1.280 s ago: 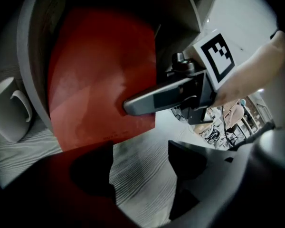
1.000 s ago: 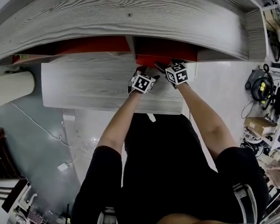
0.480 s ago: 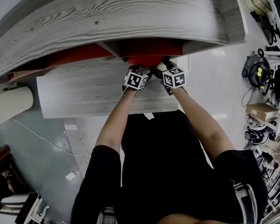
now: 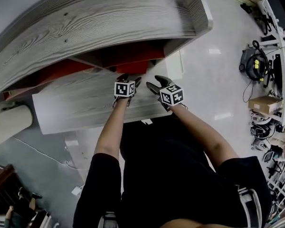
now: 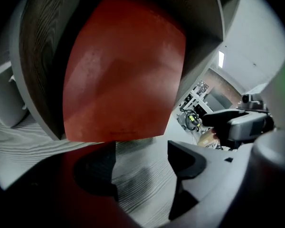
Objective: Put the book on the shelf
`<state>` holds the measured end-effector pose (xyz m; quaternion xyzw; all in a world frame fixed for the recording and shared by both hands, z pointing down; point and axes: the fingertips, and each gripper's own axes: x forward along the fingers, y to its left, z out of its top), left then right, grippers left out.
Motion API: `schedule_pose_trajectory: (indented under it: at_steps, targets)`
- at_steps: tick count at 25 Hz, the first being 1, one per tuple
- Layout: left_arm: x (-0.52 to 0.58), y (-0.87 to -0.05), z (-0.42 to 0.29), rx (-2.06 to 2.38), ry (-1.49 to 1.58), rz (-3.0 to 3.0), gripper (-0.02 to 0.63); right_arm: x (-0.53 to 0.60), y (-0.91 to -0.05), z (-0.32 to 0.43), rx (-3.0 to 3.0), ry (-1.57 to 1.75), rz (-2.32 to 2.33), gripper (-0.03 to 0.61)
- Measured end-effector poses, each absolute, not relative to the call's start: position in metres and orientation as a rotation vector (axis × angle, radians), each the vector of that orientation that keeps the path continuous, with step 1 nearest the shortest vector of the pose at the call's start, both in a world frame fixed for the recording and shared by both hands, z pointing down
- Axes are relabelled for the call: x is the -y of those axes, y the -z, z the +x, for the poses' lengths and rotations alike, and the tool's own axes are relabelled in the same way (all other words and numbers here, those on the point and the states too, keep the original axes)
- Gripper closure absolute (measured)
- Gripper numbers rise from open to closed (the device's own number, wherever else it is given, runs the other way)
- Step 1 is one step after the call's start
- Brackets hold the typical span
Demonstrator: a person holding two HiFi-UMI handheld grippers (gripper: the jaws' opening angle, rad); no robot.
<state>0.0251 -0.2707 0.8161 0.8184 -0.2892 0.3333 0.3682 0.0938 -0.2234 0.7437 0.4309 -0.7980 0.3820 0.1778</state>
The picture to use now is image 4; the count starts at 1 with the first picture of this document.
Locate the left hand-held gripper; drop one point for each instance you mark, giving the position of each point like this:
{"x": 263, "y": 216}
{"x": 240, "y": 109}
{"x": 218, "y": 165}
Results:
{"x": 124, "y": 88}

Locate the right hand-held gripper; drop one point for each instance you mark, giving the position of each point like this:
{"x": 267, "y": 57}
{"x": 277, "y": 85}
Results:
{"x": 172, "y": 95}

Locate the grey wooden shelf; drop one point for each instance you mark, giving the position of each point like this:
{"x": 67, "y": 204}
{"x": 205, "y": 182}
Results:
{"x": 90, "y": 25}

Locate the person's right forearm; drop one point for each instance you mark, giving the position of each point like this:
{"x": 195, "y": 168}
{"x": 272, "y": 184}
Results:
{"x": 199, "y": 133}

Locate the person's left forearm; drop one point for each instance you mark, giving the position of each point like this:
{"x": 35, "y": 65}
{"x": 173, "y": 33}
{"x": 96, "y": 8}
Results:
{"x": 110, "y": 129}

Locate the white paper tag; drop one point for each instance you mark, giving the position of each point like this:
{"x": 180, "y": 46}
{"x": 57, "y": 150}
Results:
{"x": 146, "y": 121}

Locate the person's black shirt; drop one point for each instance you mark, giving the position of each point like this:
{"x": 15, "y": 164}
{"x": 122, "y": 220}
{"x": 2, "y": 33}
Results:
{"x": 166, "y": 174}

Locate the black and yellow vacuum cleaner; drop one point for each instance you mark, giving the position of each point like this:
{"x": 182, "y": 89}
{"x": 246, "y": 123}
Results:
{"x": 256, "y": 65}

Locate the cardboard box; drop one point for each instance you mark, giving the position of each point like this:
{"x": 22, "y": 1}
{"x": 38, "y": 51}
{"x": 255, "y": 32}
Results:
{"x": 264, "y": 104}

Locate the black office chair base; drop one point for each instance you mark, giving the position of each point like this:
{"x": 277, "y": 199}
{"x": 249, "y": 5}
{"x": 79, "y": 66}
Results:
{"x": 264, "y": 22}

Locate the white power adapter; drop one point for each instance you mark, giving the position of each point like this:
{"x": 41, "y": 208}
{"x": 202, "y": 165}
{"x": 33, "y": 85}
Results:
{"x": 77, "y": 190}

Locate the dark wooden furniture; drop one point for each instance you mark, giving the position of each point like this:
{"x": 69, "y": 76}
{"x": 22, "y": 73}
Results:
{"x": 2, "y": 184}

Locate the white frame table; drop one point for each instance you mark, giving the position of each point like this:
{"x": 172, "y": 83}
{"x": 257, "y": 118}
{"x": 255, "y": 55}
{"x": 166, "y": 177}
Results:
{"x": 283, "y": 63}

